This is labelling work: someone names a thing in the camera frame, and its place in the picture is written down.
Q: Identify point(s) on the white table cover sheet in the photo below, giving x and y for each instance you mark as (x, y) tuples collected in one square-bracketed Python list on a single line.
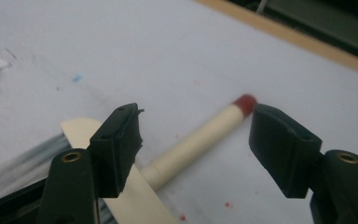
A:
[(167, 46)]

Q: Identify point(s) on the cream brush with red cap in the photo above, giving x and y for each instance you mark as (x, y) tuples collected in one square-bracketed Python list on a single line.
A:
[(199, 140)]

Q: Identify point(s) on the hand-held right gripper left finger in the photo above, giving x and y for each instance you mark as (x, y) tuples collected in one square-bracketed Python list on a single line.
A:
[(71, 186)]

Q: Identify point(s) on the wooden table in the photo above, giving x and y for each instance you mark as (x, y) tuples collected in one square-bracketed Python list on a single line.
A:
[(292, 34)]

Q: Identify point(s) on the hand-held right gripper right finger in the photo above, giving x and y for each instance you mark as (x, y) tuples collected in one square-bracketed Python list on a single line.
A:
[(292, 155)]

